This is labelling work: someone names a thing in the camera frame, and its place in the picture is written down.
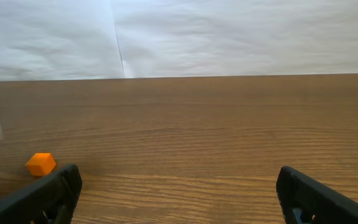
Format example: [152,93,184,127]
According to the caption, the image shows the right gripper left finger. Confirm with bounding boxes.
[0,164,83,224]

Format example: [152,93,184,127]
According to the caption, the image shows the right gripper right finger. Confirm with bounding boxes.
[275,166,358,224]

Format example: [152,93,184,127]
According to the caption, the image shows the orange cube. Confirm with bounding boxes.
[25,152,57,177]

